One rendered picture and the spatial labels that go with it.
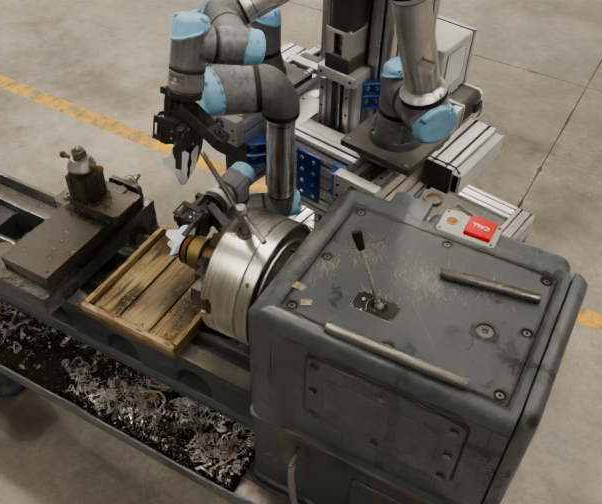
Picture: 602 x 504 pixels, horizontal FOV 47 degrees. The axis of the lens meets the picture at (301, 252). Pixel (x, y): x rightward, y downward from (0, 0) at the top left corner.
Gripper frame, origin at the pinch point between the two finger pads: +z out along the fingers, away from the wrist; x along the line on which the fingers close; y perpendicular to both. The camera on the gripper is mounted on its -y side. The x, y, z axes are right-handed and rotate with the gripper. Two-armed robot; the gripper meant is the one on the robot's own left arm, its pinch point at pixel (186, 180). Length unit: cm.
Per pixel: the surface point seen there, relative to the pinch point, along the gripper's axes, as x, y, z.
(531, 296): -10, -76, 2
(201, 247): -5.7, -2.2, 18.9
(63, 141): -153, 184, 91
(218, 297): 6.9, -15.7, 20.7
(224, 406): -5, -15, 62
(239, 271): 4.5, -18.7, 13.8
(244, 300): 6.6, -22.0, 18.8
